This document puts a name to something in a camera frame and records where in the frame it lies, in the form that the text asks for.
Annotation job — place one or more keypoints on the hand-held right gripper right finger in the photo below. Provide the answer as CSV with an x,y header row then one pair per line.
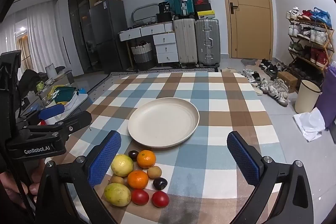
x,y
244,158

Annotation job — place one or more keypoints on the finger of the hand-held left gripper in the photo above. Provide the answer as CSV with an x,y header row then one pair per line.
x,y
76,120
52,111

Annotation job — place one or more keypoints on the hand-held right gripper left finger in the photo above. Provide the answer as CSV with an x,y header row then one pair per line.
x,y
105,158

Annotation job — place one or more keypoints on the yellow-green guava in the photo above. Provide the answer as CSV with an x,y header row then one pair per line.
x,y
122,165
117,194

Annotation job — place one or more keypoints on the brown longan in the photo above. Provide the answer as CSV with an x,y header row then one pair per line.
x,y
116,180
154,172

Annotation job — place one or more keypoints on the dark purple plum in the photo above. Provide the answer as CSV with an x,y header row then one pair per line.
x,y
160,183
133,155

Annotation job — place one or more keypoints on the orange mandarin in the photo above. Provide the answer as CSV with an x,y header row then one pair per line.
x,y
137,179
146,159

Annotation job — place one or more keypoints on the red tomato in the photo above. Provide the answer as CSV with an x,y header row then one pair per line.
x,y
140,197
160,199

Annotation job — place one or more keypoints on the cream round plate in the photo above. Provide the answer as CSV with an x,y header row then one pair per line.
x,y
163,122

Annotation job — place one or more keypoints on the person's left hand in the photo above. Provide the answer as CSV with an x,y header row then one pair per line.
x,y
8,184

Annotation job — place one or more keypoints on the white tray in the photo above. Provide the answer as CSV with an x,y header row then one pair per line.
x,y
78,101

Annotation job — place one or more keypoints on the dark green plastic basket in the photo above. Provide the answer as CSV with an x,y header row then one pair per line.
x,y
65,94

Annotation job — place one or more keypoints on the green mug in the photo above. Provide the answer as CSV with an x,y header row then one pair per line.
x,y
40,86

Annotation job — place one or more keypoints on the blue cloth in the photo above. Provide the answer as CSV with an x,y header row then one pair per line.
x,y
82,90

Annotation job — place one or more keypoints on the black clothing pile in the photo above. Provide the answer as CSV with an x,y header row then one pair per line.
x,y
27,81

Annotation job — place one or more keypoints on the white cylindrical appliance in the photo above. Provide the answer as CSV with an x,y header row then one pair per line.
x,y
50,70

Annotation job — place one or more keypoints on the checked tablecloth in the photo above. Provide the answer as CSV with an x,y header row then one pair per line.
x,y
223,108

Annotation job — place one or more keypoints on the white plastic bag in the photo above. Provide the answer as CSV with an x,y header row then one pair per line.
x,y
308,124

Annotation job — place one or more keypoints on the white curtains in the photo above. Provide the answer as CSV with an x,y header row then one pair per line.
x,y
34,37

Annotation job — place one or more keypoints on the scattered sneakers pile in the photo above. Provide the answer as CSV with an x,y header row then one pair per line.
x,y
273,85

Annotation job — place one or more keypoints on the cream waste bin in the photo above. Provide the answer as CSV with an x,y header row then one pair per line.
x,y
307,96

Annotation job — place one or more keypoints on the glass door cabinet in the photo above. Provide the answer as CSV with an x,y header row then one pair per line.
x,y
78,27

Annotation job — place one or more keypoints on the brown cardboard box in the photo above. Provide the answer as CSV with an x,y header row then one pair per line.
x,y
287,81

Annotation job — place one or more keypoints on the grey refrigerator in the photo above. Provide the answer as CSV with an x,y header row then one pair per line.
x,y
107,35

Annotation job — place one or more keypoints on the wicker basket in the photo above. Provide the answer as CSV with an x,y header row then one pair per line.
x,y
141,53

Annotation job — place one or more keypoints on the grey floor mat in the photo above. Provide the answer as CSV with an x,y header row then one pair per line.
x,y
249,61

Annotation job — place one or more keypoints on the purple bag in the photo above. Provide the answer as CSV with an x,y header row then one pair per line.
x,y
329,98

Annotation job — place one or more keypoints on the white drawer desk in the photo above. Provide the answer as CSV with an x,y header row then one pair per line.
x,y
162,48

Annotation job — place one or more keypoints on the wooden shoe rack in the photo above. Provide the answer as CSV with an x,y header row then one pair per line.
x,y
307,59

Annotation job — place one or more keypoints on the silver suitcase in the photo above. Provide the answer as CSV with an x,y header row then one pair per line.
x,y
207,41

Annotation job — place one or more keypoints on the beige suitcase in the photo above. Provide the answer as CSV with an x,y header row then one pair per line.
x,y
185,41

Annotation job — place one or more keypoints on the black storage box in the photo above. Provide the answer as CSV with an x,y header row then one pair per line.
x,y
164,18

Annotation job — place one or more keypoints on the black bag white label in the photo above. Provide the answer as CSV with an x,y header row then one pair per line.
x,y
164,7

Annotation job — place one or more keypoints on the shelved shoes collection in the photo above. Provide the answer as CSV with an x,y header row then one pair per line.
x,y
319,35

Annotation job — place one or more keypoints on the yellow white shoe box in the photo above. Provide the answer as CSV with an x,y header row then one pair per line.
x,y
206,14

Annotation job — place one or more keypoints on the wooden door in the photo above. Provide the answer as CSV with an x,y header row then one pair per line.
x,y
244,3

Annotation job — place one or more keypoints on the red black shoe box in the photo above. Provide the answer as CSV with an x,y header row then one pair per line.
x,y
201,1

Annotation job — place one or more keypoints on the grey arched frame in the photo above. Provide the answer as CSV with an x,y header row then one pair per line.
x,y
136,11

